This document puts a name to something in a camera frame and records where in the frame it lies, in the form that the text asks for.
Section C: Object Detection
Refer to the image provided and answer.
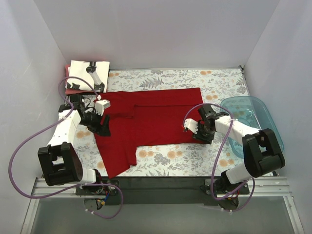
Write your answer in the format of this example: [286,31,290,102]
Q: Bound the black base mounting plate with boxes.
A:
[75,175,251,207]

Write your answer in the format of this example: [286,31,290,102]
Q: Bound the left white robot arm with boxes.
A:
[38,94,111,195]

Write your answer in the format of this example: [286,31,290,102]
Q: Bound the aluminium frame rail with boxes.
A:
[21,176,304,234]

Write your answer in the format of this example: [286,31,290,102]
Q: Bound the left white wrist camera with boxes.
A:
[94,99,111,116]

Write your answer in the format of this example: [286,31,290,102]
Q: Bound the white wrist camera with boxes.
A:
[183,118,198,134]
[94,99,111,116]

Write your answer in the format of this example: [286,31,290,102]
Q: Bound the red folded t shirt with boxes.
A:
[65,61,101,95]

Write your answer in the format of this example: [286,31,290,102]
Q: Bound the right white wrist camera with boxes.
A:
[183,118,198,134]

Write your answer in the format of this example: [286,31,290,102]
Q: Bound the floral patterned table mat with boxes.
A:
[74,69,248,176]

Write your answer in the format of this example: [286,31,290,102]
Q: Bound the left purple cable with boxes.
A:
[8,77,124,219]

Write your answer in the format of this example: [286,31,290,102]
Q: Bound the white printed folded t shirt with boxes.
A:
[65,60,110,95]

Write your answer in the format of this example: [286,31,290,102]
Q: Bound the teal plastic bin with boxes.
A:
[220,96,284,159]

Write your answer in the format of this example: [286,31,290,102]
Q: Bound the red t shirt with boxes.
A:
[95,88,203,178]
[65,61,101,95]

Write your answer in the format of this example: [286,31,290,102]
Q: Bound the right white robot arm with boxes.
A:
[191,104,286,195]

